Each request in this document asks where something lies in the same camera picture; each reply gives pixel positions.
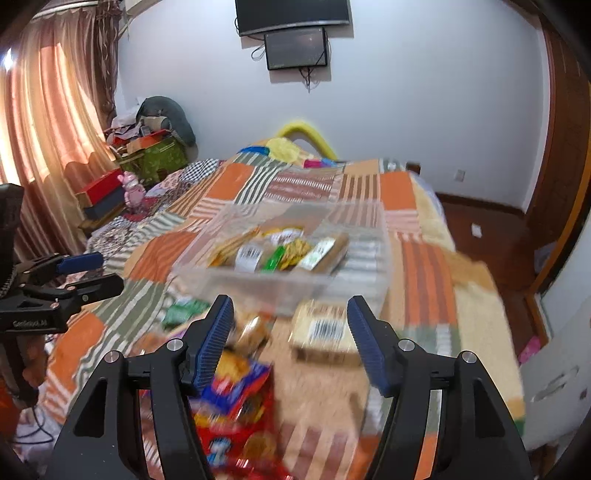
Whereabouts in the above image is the person's left hand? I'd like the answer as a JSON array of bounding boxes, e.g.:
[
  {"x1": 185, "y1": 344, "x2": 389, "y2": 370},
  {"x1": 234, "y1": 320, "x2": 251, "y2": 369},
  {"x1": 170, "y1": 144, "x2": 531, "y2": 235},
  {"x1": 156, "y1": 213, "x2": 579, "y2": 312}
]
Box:
[{"x1": 21, "y1": 336, "x2": 49, "y2": 389}]

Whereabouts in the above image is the black wall television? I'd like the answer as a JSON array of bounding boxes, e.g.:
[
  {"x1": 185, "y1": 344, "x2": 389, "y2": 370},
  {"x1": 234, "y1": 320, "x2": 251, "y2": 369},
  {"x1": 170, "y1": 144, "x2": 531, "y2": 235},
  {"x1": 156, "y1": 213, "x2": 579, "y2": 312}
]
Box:
[{"x1": 235, "y1": 0, "x2": 352, "y2": 37}]

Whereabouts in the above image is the pink toy figure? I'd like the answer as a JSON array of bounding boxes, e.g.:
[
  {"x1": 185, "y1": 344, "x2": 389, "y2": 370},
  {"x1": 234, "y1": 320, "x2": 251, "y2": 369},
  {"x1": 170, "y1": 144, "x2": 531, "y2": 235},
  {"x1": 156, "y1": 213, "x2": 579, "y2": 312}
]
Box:
[{"x1": 117, "y1": 171, "x2": 147, "y2": 214}]

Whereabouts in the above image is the white label snack packet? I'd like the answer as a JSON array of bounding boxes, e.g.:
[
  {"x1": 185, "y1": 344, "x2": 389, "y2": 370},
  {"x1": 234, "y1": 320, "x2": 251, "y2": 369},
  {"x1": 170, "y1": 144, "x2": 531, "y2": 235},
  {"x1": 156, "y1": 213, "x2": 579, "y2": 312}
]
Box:
[{"x1": 235, "y1": 244, "x2": 265, "y2": 273}]

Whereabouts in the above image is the green snack packet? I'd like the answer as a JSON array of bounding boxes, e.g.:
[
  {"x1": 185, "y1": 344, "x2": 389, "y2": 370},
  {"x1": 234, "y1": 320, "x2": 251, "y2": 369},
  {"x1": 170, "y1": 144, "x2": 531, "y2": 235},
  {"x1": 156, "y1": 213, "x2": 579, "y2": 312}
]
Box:
[{"x1": 161, "y1": 298, "x2": 214, "y2": 329}]

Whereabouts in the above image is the white plastic panel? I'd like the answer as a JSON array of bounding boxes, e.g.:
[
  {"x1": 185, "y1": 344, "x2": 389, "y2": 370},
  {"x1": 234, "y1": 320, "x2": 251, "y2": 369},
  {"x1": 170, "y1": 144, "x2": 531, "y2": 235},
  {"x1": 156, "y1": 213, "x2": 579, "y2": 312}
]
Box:
[{"x1": 519, "y1": 310, "x2": 588, "y2": 450}]

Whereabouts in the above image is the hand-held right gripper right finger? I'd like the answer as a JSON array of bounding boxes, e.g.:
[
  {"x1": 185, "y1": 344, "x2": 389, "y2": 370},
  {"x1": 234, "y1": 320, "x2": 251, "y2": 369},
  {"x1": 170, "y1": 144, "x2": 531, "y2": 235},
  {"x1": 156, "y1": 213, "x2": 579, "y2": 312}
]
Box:
[{"x1": 346, "y1": 295, "x2": 536, "y2": 480}]

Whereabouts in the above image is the grey bag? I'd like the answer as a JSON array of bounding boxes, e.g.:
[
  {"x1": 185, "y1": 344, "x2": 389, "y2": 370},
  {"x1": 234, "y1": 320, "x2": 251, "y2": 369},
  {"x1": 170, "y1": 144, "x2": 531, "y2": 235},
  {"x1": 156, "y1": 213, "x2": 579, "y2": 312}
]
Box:
[{"x1": 137, "y1": 96, "x2": 198, "y2": 146}]

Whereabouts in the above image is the yellow blue pillow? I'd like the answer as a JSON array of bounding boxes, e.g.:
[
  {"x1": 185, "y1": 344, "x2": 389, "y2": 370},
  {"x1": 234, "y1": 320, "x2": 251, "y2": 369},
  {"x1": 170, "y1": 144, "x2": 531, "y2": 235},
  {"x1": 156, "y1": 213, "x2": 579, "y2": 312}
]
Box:
[{"x1": 236, "y1": 137, "x2": 300, "y2": 163}]

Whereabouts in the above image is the wooden wardrobe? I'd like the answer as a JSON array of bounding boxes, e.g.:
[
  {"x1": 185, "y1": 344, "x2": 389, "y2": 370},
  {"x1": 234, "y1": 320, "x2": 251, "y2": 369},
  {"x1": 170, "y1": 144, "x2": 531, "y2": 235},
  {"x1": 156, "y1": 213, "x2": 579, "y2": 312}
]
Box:
[{"x1": 524, "y1": 14, "x2": 591, "y2": 296}]

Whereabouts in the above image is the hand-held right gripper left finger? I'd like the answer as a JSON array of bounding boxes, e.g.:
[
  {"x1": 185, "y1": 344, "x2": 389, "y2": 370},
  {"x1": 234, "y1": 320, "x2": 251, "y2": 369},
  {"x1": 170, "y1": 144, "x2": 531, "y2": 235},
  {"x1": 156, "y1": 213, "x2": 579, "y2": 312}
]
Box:
[{"x1": 46, "y1": 294, "x2": 236, "y2": 480}]

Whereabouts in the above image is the beige snack box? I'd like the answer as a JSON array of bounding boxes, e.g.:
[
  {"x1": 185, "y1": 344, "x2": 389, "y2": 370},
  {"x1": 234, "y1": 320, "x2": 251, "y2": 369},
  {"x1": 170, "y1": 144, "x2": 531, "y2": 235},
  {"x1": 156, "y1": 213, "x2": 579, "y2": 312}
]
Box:
[{"x1": 288, "y1": 299, "x2": 368, "y2": 366}]

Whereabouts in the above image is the red snack bag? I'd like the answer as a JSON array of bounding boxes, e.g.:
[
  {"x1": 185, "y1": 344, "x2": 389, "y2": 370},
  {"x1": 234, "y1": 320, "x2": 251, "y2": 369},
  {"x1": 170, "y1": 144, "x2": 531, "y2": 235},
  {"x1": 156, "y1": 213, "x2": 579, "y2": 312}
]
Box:
[{"x1": 191, "y1": 350, "x2": 296, "y2": 480}]

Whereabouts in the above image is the pink orange curtain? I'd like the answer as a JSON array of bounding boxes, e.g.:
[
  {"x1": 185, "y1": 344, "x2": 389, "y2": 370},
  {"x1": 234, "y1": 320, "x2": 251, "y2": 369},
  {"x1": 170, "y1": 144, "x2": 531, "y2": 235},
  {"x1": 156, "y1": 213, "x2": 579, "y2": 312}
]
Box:
[{"x1": 0, "y1": 0, "x2": 122, "y2": 268}]

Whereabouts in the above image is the red gift box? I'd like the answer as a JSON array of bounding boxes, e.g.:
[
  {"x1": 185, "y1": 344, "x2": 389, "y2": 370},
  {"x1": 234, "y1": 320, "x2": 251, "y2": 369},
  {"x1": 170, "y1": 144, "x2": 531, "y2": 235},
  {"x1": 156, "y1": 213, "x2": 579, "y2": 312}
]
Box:
[{"x1": 75, "y1": 168, "x2": 126, "y2": 206}]

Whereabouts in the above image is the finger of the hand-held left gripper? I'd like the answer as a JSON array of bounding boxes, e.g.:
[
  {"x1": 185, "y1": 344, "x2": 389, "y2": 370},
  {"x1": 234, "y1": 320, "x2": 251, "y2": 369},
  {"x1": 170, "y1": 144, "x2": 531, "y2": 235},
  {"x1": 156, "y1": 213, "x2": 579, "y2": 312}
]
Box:
[
  {"x1": 18, "y1": 274, "x2": 125, "y2": 308},
  {"x1": 13, "y1": 252, "x2": 105, "y2": 283}
]

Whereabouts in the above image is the bright green snack bar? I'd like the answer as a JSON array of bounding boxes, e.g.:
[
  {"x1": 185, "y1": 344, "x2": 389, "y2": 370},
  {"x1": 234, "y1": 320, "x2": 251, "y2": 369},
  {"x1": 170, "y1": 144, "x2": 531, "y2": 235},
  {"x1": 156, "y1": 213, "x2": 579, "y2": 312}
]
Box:
[{"x1": 261, "y1": 246, "x2": 288, "y2": 273}]

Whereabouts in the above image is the green patterned storage box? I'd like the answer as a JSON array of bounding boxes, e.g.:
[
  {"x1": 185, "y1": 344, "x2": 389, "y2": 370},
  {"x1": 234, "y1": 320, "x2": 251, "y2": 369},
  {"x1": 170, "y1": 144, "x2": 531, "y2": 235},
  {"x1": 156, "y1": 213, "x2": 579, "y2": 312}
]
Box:
[{"x1": 117, "y1": 137, "x2": 190, "y2": 186}]

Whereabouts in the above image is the yellow patterned snack packet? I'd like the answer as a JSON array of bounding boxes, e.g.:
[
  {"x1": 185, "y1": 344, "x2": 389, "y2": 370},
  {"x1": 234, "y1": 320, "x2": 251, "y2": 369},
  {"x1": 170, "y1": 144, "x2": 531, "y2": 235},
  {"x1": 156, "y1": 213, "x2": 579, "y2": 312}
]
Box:
[{"x1": 278, "y1": 237, "x2": 315, "y2": 268}]

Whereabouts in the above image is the golden brown snack packet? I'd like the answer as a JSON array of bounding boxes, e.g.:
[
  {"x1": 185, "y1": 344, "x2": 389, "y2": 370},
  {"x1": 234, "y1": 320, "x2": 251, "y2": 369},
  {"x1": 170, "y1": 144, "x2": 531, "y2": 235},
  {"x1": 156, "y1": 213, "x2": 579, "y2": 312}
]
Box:
[{"x1": 235, "y1": 314, "x2": 272, "y2": 352}]

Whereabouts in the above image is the small black wall screen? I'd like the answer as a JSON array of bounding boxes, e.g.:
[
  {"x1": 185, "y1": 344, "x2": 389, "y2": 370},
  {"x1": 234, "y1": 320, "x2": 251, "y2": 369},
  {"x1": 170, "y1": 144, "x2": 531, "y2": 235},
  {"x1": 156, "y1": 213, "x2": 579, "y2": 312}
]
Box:
[{"x1": 264, "y1": 27, "x2": 329, "y2": 71}]

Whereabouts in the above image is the yellow cracker packet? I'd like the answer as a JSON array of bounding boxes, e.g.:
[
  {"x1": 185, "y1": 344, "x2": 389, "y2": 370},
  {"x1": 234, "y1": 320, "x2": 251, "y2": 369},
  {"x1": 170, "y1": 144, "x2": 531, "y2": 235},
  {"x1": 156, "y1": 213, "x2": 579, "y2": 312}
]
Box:
[{"x1": 209, "y1": 228, "x2": 262, "y2": 268}]

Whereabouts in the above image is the clear plastic storage box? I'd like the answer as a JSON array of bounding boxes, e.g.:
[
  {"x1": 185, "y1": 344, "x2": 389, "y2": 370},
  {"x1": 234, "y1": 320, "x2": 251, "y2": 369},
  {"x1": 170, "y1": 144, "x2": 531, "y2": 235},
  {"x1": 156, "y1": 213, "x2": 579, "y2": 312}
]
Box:
[{"x1": 170, "y1": 201, "x2": 394, "y2": 318}]

